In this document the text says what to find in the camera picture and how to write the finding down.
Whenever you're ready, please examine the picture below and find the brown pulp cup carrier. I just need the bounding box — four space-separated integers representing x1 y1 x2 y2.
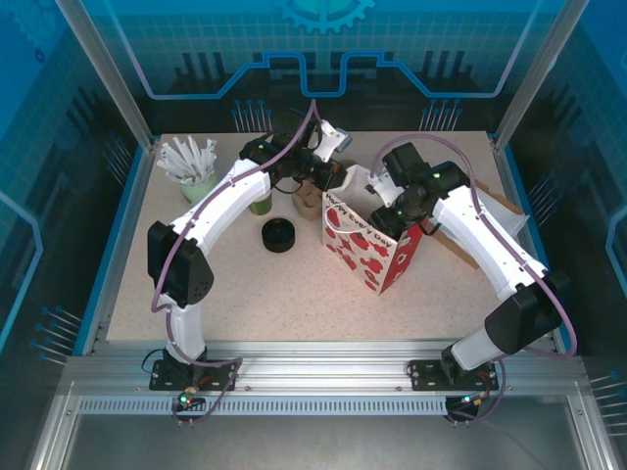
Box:
292 178 327 221

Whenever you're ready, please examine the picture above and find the red white paper gift bag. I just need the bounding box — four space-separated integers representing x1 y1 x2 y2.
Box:
320 164 426 298

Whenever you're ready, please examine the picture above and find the green white paper cup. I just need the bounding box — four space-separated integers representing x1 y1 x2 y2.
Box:
248 189 273 216

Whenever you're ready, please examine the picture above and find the black plastic cup lid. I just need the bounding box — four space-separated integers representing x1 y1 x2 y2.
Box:
261 217 299 254

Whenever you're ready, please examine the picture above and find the pale green straw holder cup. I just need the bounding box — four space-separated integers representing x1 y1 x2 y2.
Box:
178 170 221 206

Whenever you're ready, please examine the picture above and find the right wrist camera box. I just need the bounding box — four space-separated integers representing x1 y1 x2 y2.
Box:
363 171 395 207

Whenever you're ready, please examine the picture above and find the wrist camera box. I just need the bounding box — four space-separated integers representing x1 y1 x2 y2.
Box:
363 171 395 207
316 120 354 162

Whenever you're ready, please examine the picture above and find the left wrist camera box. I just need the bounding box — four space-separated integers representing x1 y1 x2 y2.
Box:
316 120 354 162

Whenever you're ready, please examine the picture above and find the aluminium side rail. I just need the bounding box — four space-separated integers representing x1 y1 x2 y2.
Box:
491 136 584 356
80 139 158 356

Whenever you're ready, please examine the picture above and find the aluminium frame post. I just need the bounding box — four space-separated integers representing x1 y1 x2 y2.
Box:
492 0 589 151
53 0 161 151

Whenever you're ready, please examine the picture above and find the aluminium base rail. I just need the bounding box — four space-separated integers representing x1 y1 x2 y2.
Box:
63 340 587 393

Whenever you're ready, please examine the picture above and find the slotted grey cable duct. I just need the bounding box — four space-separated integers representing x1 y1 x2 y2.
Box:
75 397 452 417

